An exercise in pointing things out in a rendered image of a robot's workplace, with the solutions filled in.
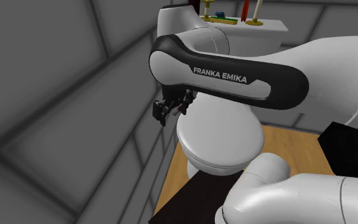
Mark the black block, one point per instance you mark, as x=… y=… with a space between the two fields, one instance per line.
x=352 y=152

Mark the cream stick on gold base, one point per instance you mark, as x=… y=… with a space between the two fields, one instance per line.
x=255 y=17

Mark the red utensil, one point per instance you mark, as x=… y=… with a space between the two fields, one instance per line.
x=245 y=11

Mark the yellow candlestick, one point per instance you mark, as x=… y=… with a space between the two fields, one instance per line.
x=206 y=12

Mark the small blue block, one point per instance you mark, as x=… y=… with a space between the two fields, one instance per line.
x=220 y=14

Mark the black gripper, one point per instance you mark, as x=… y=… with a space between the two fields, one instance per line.
x=172 y=95

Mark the dark robot stand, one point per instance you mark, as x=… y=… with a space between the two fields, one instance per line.
x=197 y=198

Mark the dark red tall object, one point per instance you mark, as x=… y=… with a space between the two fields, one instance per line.
x=194 y=6

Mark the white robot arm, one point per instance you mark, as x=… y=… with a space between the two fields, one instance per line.
x=336 y=77

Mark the white toilet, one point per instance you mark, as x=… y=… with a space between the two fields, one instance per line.
x=219 y=136

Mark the green and yellow flat block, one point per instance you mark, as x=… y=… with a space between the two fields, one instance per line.
x=224 y=20

